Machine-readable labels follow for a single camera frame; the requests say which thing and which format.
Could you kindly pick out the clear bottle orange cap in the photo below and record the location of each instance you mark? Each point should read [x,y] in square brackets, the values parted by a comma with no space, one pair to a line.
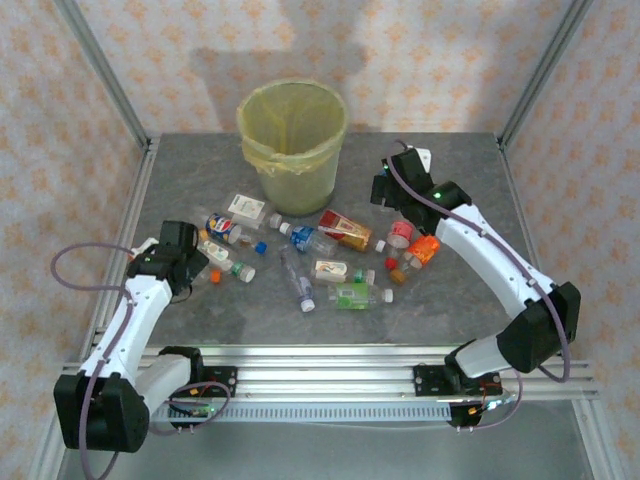
[215,276]

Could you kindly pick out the white label bottle green cap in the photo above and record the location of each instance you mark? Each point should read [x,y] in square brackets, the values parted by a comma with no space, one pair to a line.
[220,254]

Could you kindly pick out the red label bottle red cap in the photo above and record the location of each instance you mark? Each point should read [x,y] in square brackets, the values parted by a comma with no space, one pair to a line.
[402,231]

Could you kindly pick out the Pepsi bottle with blue cap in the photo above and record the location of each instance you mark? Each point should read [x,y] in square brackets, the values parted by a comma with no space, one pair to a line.
[222,227]

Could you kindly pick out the amber tea bottle red label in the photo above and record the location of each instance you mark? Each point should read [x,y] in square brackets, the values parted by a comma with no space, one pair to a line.
[345,230]

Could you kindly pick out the orange label bottle brown cap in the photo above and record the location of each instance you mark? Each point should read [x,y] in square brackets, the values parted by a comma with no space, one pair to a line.
[422,250]

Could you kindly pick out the square clear bottle white label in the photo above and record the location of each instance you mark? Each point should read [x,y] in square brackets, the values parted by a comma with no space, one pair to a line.
[247,210]

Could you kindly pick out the blue label water bottle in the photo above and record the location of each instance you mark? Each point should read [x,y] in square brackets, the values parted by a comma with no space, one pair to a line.
[305,239]

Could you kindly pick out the clear bottle white orange label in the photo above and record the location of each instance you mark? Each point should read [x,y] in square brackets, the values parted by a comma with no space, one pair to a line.
[330,270]

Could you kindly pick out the crushed clear bottle blue cap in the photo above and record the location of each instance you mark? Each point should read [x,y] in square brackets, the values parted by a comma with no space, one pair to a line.
[296,280]

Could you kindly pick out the green label clear bottle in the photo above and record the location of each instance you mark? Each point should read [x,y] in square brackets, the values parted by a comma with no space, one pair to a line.
[350,296]

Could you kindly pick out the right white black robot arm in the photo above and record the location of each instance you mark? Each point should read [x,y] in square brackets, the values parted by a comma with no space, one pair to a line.
[490,260]

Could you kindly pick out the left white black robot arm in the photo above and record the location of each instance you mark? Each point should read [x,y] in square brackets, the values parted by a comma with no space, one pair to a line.
[135,320]

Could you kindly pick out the green mesh waste bin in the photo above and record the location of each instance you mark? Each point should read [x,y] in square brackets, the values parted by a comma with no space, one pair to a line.
[300,195]

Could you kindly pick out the yellow plastic bin liner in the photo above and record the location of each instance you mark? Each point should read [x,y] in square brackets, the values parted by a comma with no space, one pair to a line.
[280,160]

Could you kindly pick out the left small circuit board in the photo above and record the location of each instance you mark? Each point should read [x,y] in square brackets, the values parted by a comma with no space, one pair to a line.
[202,411]

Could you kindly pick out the small circuit board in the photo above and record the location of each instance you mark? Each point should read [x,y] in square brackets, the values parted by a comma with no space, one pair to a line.
[202,411]
[492,405]

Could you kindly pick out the right small circuit board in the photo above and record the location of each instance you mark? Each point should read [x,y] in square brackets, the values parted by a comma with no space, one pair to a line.
[492,405]

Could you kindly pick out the left aluminium side rail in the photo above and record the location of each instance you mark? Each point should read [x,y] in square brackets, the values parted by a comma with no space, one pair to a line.
[137,200]

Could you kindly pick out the aluminium side rail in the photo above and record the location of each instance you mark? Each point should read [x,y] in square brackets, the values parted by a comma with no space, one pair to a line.
[522,210]
[137,200]

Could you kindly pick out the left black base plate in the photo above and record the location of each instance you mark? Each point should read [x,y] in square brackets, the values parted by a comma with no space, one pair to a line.
[225,382]

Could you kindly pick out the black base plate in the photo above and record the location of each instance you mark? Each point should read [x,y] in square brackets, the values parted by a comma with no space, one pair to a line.
[225,382]
[425,380]

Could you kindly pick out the right aluminium side rail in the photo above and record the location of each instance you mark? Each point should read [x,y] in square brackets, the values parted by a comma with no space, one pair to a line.
[522,210]

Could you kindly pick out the aluminium table edge rail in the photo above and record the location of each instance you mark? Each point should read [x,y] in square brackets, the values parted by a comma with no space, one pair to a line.
[325,351]

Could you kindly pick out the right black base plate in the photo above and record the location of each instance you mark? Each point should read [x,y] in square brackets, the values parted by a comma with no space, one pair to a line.
[425,380]

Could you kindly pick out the right aluminium frame post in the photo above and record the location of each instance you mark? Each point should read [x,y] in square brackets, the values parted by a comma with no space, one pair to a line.
[546,65]

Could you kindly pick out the aluminium frame post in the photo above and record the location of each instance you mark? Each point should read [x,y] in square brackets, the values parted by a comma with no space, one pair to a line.
[546,65]
[102,65]

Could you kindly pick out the left aluminium frame post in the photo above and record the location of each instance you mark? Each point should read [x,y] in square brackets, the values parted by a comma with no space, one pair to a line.
[102,65]

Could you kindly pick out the left lower frame leg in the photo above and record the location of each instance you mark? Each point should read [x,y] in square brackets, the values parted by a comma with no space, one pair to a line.
[42,460]

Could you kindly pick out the frame leg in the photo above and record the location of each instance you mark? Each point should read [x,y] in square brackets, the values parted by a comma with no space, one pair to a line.
[42,460]
[597,445]

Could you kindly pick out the right lower frame leg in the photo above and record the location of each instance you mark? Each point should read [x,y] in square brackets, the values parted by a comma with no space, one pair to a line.
[597,445]

